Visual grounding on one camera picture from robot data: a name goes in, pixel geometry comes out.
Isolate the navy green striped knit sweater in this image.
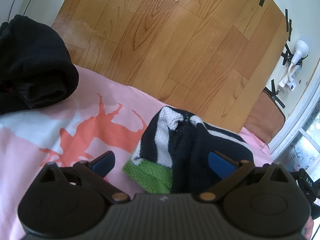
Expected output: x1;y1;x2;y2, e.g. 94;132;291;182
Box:
123;106;253;194

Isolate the person's right hand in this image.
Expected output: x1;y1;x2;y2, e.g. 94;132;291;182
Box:
304;217;314;240

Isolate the pink deer print bedsheet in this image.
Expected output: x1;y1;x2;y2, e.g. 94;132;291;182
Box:
0;63;272;240

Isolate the brown perforated cushion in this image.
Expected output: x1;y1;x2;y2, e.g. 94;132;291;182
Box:
244;91;285;144

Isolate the black tape cross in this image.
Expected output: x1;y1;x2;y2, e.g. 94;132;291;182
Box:
264;79;285;109

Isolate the white power strip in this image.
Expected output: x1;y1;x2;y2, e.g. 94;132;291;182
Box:
278;63;302;92

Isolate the dark navy folded garment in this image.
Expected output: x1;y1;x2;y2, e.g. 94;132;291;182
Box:
1;15;79;114

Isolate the wood pattern vinyl sheet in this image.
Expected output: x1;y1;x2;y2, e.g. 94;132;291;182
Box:
53;0;287;132

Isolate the white bulb lamp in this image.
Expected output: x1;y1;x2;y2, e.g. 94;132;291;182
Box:
290;37;311;65

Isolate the white window frame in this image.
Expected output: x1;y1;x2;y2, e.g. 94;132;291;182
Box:
269;56;319;159

